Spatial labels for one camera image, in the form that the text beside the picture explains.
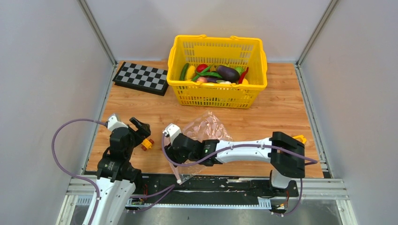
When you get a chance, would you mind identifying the clear zip top bag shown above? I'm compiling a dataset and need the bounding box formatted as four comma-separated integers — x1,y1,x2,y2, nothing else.
170,111,233,185

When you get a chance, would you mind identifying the yellow plastic basket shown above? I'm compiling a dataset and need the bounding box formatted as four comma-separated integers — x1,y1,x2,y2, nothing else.
167,35,268,109

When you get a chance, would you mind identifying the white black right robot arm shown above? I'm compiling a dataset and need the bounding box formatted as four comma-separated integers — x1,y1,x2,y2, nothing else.
162,131,306,196

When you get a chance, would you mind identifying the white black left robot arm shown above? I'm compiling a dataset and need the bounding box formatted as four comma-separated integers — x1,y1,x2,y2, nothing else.
83,114,151,225

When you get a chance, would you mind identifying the yellow red toy block car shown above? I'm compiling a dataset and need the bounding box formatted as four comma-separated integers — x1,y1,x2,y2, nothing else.
141,138,154,151

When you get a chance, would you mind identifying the black white checkerboard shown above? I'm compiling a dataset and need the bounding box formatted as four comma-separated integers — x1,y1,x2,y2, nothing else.
113,62,168,96

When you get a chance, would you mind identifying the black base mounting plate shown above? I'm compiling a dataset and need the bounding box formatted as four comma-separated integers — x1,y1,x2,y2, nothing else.
129,173,300,207

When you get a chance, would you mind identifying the green toy cucumber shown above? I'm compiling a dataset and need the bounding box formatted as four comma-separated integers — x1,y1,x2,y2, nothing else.
179,63,190,81

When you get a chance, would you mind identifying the yellow toy corn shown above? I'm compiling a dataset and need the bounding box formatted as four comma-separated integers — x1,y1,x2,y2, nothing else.
185,65,196,81

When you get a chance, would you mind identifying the green toy pea pod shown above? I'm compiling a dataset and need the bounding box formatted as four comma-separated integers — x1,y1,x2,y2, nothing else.
191,65,222,82

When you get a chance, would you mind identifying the purple toy eggplant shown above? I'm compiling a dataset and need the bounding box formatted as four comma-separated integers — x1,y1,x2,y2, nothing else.
216,65,240,83

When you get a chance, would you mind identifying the red toy chili pepper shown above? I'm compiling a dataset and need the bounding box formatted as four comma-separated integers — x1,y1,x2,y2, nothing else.
238,67,249,84

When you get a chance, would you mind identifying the yellow triangular plastic piece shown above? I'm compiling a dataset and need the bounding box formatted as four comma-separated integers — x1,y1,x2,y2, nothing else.
293,135,307,144

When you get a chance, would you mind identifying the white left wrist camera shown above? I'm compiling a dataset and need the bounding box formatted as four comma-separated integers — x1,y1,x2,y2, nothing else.
106,113,128,132

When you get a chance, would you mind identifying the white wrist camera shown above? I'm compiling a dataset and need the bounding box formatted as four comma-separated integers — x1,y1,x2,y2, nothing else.
106,113,128,132
162,123,182,144

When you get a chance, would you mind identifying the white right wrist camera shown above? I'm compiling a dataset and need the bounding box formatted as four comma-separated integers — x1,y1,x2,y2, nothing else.
162,123,182,144

